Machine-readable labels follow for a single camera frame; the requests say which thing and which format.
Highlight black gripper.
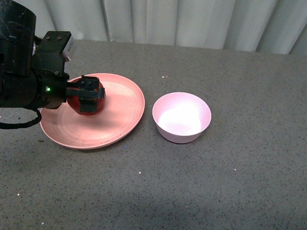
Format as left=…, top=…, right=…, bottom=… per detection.
left=32, top=31, right=106, bottom=113

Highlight red apple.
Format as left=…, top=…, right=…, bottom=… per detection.
left=66, top=76, right=106, bottom=115

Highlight pink plate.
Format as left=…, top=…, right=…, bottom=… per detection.
left=40, top=73, right=145, bottom=150

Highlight pink bowl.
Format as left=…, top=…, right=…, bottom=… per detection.
left=152, top=92, right=212, bottom=144

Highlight white curtain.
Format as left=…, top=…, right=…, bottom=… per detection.
left=21, top=0, right=307, bottom=56

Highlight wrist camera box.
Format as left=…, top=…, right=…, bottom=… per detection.
left=60, top=32, right=75, bottom=62

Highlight black cable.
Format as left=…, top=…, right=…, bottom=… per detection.
left=0, top=109, right=43, bottom=130

